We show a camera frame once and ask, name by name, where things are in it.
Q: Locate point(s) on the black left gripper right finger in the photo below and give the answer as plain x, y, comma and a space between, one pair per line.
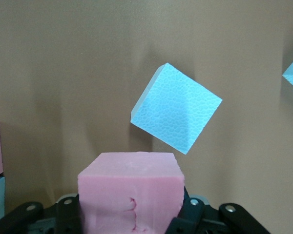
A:
197, 217

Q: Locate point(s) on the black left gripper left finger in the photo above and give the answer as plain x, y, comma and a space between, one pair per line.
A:
63, 214

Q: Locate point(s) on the brown table cover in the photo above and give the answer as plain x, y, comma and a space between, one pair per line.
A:
63, 73

